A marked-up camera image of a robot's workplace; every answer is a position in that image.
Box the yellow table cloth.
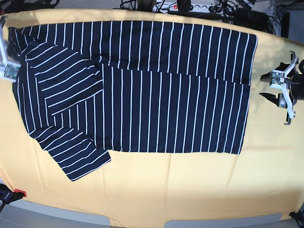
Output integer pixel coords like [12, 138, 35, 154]
[0, 9, 304, 228]

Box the navy white striped T-shirt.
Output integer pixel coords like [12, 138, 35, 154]
[9, 21, 257, 181]

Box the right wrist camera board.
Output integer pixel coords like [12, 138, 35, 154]
[0, 63, 21, 83]

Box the blue red table clamp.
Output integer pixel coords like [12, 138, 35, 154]
[0, 183, 27, 204]

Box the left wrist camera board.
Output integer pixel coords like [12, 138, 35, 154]
[269, 70, 285, 89]

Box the grey chair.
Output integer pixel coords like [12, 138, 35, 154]
[164, 213, 282, 228]
[0, 205, 110, 228]

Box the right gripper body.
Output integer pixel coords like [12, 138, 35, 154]
[0, 16, 8, 69]

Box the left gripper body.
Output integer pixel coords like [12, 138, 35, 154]
[278, 51, 304, 125]

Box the black right table clamp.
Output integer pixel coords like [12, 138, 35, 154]
[289, 211, 304, 228]

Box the white power strip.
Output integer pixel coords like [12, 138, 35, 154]
[152, 1, 213, 13]

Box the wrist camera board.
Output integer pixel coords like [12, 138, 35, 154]
[0, 63, 21, 83]
[269, 70, 285, 89]

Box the grey chair back right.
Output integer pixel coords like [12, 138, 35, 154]
[164, 213, 282, 228]

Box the grey chair back left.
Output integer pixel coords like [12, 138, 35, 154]
[0, 205, 110, 228]

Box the black power adapter box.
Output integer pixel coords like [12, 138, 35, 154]
[233, 8, 268, 27]

